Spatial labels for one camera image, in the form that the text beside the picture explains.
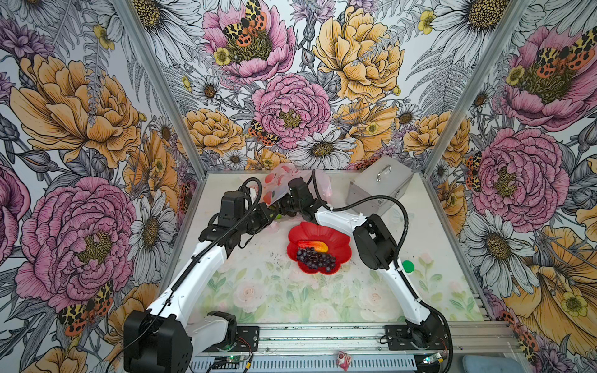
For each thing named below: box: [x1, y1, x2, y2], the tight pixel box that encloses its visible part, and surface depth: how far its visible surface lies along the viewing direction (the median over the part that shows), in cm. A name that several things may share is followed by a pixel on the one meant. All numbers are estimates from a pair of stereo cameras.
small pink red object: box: [335, 350, 352, 372], surface depth 68 cm
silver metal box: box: [346, 156, 415, 217], surface depth 100 cm
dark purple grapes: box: [296, 246, 337, 272], surface depth 89 cm
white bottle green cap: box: [401, 259, 416, 274], surface depth 81 cm
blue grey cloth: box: [461, 355, 526, 373], surface depth 69 cm
